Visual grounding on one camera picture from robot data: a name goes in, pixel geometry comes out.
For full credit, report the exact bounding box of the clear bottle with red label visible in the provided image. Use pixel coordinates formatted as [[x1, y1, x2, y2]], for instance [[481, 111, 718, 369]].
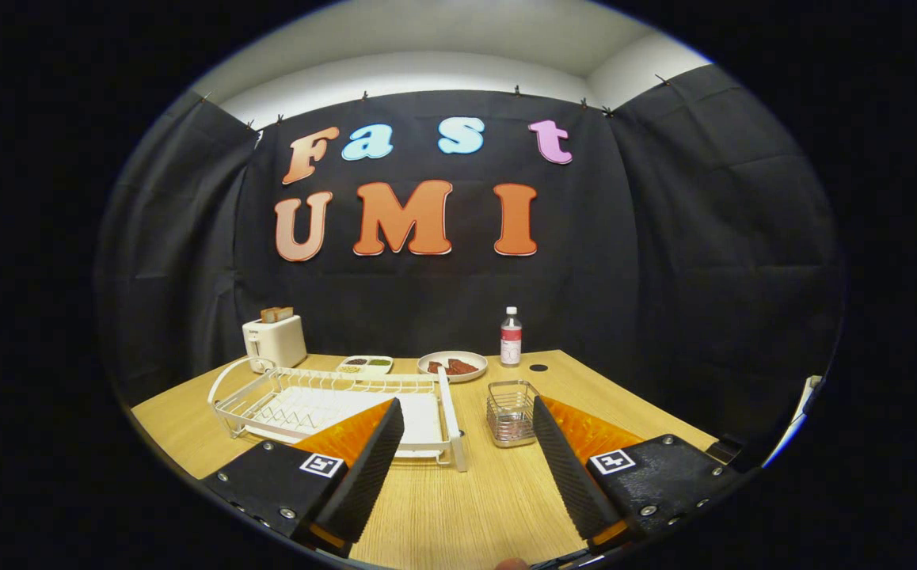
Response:
[[500, 306, 523, 368]]

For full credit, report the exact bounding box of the white toaster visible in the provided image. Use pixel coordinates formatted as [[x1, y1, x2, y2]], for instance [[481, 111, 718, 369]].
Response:
[[242, 315, 308, 373]]

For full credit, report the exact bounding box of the white divided bean dish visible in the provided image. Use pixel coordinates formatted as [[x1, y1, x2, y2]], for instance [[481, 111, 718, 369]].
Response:
[[337, 355, 394, 375]]

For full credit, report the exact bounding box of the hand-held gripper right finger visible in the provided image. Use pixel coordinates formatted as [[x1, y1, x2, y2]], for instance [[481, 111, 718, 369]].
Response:
[[532, 396, 744, 555]]

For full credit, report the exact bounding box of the black table clamp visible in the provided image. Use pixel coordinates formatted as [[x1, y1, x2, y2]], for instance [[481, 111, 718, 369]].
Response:
[[704, 438, 744, 468]]

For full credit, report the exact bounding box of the black backdrop cloth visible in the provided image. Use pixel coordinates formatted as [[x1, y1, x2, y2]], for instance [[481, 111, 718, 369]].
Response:
[[94, 63, 846, 460]]

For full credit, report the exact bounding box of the silver wire basket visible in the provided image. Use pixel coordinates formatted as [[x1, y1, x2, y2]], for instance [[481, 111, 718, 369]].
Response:
[[486, 380, 542, 449]]

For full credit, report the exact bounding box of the white round meat plate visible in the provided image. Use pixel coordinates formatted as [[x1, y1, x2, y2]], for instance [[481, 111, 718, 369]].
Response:
[[417, 351, 489, 384]]

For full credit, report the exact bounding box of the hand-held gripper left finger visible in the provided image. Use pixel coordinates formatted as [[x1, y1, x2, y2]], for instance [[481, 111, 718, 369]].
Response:
[[199, 398, 405, 559]]

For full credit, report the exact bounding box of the white wire dish rack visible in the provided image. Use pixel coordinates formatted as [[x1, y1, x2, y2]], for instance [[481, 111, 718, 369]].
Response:
[[207, 356, 469, 473]]

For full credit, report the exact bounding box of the white drain tray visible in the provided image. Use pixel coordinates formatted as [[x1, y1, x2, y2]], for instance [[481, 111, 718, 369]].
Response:
[[257, 386, 443, 458]]

